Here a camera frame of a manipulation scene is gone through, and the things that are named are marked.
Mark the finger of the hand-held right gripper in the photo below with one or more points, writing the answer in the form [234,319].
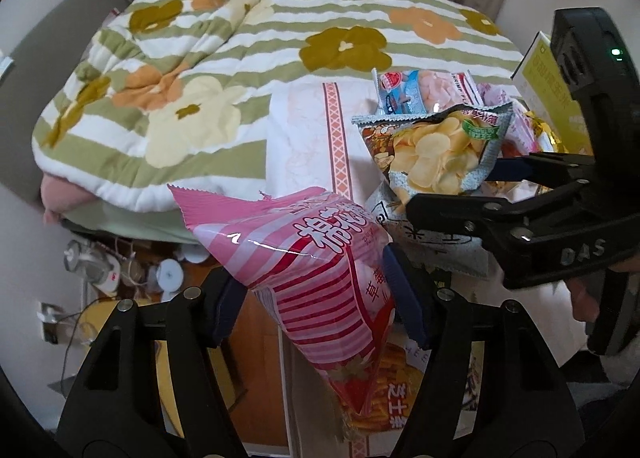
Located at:
[510,168]
[450,210]

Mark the white electric kettle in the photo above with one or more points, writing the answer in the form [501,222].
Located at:
[97,268]

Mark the shrimp flake snack bag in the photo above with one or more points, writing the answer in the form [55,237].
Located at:
[425,90]

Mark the green striped floral blanket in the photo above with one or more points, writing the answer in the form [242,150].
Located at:
[200,63]

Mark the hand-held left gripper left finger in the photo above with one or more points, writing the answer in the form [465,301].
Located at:
[227,308]

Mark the white pink patterned cloth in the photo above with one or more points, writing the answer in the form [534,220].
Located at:
[300,138]

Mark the orange cheese stick snack bag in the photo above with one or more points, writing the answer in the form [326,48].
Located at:
[395,388]

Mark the white wall switch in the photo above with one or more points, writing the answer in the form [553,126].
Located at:
[4,65]

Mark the pale pink snack bag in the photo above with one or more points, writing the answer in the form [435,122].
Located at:
[500,94]

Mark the pink striped snack bag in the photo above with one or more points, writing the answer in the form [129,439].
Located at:
[310,278]

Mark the person's right hand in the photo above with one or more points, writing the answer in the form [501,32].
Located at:
[582,300]

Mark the green cardboard box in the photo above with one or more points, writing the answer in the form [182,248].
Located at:
[545,83]

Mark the white power socket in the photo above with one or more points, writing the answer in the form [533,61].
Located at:
[50,323]

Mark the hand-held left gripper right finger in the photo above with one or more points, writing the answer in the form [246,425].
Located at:
[407,298]

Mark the gold foil snack packet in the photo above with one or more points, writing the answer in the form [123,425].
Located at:
[542,133]

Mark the grey potato chip bag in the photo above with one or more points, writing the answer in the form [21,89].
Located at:
[435,153]

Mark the pale green bed sheet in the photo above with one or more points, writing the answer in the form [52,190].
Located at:
[125,224]

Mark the beige upholstered headboard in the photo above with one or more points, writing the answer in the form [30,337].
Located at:
[50,48]

